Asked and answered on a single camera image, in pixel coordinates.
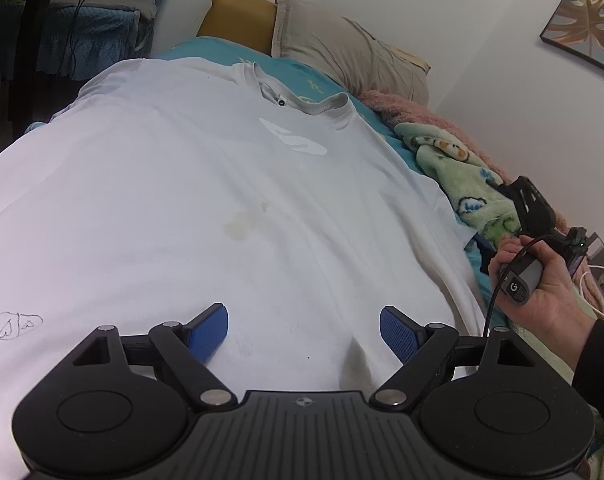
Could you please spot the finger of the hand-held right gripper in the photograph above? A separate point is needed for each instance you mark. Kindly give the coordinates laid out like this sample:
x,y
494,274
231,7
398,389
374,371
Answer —
x,y
529,205
483,250

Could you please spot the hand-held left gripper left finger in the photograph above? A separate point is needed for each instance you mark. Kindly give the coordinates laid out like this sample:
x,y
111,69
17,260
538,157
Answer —
x,y
212,331

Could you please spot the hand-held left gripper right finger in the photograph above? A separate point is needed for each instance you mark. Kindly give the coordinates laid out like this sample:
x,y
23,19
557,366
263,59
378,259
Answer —
x,y
398,332

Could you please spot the white t-shirt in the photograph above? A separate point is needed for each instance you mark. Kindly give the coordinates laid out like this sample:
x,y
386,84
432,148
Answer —
x,y
206,220

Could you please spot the person's right forearm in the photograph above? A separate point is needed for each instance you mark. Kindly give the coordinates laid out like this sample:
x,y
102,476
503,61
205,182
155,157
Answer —
x,y
599,375

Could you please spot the person's right hand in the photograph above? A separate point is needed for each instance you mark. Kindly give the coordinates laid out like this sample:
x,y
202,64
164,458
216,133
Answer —
x,y
552,305

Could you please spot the green printed blanket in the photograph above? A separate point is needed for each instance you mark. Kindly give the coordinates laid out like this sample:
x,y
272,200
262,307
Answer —
x,y
457,175

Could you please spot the pink fluffy blanket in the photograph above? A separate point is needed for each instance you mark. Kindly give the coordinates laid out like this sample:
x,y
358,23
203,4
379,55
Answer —
x,y
432,110

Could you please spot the beige pillow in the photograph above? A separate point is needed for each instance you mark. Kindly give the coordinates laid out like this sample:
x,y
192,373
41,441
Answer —
x,y
347,50

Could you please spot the teal bed sheet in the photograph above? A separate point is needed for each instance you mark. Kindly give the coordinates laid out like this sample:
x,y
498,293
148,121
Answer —
x,y
302,80

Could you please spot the mustard yellow cushion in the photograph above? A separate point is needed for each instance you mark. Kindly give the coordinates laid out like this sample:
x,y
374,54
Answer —
x,y
236,20

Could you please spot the blue quilted cover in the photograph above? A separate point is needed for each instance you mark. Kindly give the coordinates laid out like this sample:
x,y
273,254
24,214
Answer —
x,y
76,30

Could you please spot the black pole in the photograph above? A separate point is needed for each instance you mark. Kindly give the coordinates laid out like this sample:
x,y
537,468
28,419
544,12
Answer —
x,y
29,40

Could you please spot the leaf wall picture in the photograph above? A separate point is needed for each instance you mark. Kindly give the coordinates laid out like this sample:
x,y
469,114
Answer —
x,y
589,15

